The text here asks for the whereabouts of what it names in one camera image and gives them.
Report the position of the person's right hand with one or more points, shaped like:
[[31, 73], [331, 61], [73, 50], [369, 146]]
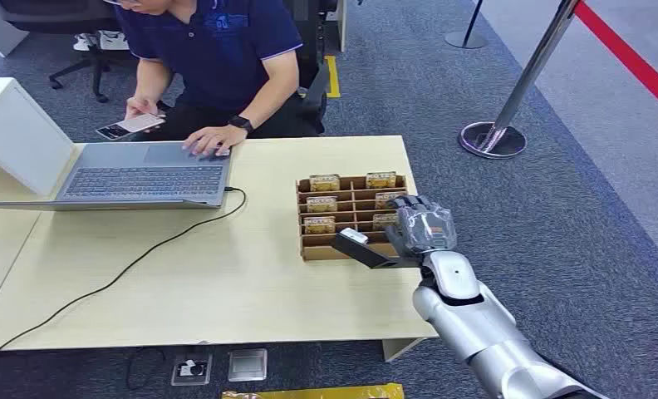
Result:
[[139, 107]]

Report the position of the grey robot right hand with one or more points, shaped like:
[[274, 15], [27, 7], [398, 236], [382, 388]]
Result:
[[425, 228]]

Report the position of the person's left hand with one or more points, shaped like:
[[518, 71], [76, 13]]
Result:
[[210, 140]]

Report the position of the smartphone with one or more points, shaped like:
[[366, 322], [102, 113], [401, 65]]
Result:
[[131, 126]]

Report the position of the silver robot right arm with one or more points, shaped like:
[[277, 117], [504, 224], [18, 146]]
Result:
[[472, 319]]

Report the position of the person's left forearm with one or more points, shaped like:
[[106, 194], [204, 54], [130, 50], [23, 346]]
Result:
[[268, 91]]

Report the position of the person's right forearm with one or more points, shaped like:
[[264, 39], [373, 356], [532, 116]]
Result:
[[153, 82]]

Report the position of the gold printed card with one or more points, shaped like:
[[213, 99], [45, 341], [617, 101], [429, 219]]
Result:
[[387, 199], [381, 180], [383, 221], [319, 225], [324, 183], [322, 205]]

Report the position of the person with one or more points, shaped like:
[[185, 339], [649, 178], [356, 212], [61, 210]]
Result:
[[219, 55]]

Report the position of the cardboard card holder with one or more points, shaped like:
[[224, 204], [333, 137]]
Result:
[[329, 250]]

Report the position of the black seat behind person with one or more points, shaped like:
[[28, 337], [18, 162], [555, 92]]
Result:
[[312, 66]]

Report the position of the black wristwatch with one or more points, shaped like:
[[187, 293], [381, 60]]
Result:
[[241, 124]]

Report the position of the black office chair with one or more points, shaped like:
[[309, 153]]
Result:
[[95, 66]]

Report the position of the grey laptop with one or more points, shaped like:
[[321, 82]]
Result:
[[142, 179]]

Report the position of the white shoes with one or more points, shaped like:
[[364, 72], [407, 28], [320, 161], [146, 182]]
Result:
[[109, 40]]

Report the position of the table leg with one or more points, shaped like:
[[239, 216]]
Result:
[[400, 348]]

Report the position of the white display box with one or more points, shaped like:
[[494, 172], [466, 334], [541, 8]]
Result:
[[15, 137]]

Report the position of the yellow floor tape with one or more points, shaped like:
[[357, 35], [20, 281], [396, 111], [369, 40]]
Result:
[[333, 77]]

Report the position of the yellow foil object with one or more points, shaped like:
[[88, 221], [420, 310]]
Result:
[[329, 392]]

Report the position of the closed silver floor socket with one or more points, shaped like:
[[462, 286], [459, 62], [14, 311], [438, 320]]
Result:
[[247, 364]]

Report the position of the floor socket with plug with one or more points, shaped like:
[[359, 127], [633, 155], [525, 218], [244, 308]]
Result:
[[191, 369]]

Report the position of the red barrier belt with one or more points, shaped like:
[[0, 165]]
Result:
[[631, 58]]

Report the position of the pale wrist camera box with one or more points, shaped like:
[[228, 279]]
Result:
[[354, 236]]

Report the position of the chrome stanchion post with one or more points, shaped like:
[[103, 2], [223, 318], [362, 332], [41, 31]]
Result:
[[519, 82]]

